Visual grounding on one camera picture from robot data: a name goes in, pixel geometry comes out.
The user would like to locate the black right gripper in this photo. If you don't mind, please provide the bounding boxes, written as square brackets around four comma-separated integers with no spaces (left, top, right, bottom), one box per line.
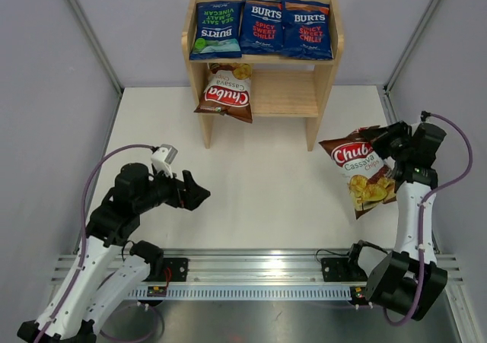
[361,121,413,162]

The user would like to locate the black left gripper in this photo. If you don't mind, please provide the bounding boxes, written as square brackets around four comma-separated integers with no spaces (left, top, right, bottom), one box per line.
[135,164,210,213]

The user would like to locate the brown Chuba cassava chips bag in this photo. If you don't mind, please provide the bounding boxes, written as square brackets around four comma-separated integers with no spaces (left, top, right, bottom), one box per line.
[195,62,253,123]

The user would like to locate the blue Burts spicy chilli bag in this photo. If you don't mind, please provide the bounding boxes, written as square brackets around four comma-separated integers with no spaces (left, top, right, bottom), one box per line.
[239,0,284,55]

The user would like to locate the blue Burts sea salt bag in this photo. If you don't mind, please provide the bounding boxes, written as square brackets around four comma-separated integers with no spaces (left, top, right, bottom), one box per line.
[189,1,244,60]

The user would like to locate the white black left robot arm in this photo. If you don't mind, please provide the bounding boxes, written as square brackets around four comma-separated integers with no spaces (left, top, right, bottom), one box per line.
[18,163,211,342]

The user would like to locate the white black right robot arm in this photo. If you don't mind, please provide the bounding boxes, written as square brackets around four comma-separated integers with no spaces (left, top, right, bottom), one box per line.
[345,122,447,326]

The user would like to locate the wooden two-tier shelf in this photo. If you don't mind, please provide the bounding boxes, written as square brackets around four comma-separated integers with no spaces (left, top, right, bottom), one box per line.
[181,0,345,151]

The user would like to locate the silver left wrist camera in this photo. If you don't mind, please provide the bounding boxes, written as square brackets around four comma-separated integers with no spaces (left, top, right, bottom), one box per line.
[151,144,178,178]

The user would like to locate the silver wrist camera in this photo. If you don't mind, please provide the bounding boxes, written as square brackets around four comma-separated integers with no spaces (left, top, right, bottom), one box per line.
[420,110,432,122]
[151,144,178,178]

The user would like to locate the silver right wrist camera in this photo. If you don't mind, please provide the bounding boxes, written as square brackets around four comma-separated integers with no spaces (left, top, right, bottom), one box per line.
[420,110,432,122]

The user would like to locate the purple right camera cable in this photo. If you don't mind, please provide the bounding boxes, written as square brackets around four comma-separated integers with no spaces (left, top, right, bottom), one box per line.
[382,113,474,327]

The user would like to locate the purple camera cable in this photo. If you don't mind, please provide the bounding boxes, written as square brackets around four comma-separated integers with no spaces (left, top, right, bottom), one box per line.
[382,113,474,327]
[33,144,157,343]

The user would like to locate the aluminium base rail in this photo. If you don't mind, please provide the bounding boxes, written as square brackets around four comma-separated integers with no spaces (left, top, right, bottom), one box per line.
[51,248,463,302]

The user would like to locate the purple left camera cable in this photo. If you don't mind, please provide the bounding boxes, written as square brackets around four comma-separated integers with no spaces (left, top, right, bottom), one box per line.
[33,144,157,343]

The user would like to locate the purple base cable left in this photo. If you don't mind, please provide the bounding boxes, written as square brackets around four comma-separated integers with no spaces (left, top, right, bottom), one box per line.
[98,303,165,340]

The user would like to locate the grey aluminium frame post right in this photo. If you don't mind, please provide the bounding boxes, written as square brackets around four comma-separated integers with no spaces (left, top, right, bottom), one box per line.
[384,0,442,94]

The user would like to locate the grey aluminium frame post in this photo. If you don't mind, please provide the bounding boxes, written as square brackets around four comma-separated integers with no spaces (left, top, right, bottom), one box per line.
[384,0,442,94]
[65,0,124,99]

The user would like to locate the grey aluminium frame post left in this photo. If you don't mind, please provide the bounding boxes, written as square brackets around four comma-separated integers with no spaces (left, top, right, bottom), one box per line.
[65,0,124,99]

